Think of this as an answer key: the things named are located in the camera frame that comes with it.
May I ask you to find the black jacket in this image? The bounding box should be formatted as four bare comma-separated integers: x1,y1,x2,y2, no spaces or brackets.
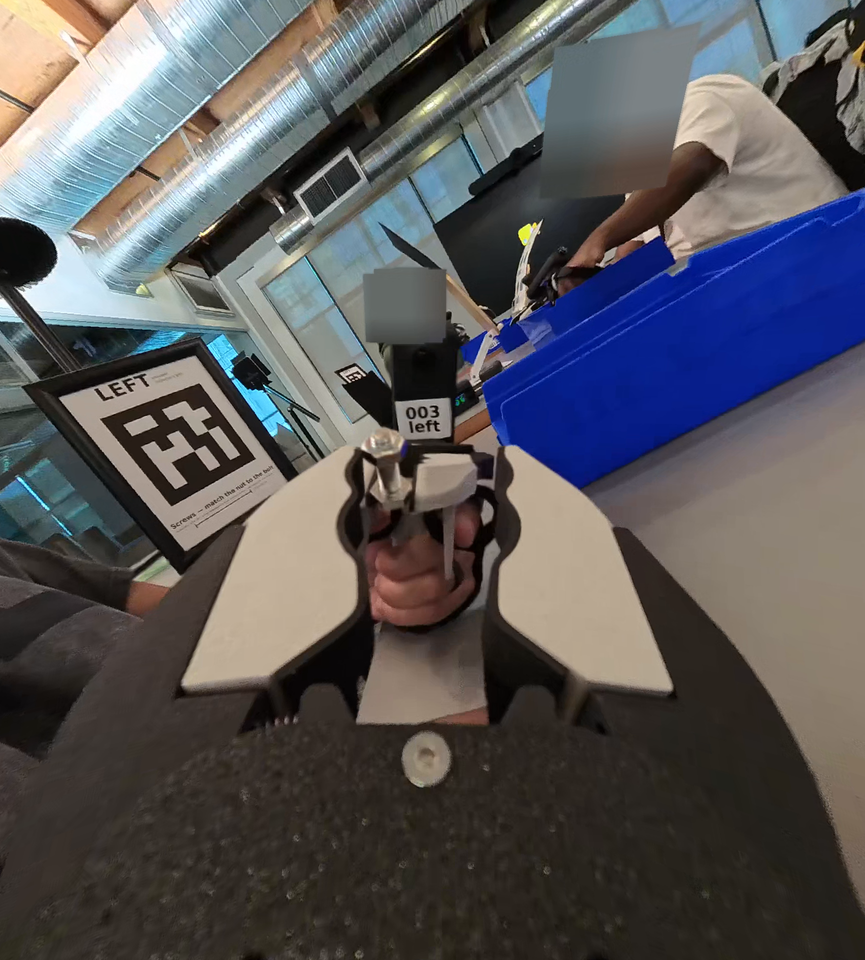
761,0,865,194

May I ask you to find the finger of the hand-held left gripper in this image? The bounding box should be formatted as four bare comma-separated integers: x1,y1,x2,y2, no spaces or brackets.
412,453,479,513

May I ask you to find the black framed marker poster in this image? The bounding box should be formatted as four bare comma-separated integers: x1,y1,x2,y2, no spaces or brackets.
22,337,300,576

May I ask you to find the black round disc stand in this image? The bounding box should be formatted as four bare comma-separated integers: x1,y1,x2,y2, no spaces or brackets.
0,216,83,378

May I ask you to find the person's left hand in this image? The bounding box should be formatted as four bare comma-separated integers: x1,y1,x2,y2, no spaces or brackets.
367,513,491,630

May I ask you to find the person's left forearm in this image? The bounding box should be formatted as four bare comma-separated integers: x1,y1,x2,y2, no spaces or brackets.
127,579,176,621

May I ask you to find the small silver air duct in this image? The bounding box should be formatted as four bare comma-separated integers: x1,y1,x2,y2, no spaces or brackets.
269,0,630,258

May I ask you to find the large smooth shank steel bolt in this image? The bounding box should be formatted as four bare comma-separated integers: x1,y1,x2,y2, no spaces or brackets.
361,429,415,545

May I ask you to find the white air vent grille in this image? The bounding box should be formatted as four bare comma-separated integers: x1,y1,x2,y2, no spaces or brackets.
292,147,371,226

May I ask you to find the black tripod stand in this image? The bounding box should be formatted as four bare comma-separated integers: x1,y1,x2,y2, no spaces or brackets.
228,351,326,464

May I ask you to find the black board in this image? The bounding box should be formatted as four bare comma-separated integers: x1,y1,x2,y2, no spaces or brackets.
341,371,394,430

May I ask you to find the grey desk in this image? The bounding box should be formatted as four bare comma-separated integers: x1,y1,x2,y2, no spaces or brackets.
357,202,865,960

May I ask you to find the small wooden document stand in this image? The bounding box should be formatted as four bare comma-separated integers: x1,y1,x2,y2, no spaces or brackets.
509,219,548,318
377,221,510,381

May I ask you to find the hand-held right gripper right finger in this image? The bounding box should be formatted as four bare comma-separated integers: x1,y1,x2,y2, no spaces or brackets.
480,444,677,727

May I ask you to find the black video bar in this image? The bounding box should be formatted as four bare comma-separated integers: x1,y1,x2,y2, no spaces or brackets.
468,148,548,201

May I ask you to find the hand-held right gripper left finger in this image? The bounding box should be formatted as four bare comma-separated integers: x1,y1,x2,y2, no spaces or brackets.
179,442,379,727

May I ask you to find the black display screen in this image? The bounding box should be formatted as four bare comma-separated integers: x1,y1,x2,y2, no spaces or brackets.
432,171,630,318

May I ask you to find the large silver air duct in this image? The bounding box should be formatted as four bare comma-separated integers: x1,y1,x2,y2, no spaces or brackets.
0,0,353,220
93,45,435,295

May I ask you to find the blue plastic bin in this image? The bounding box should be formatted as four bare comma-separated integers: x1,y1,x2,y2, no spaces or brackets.
521,236,679,340
461,321,533,370
483,186,865,490

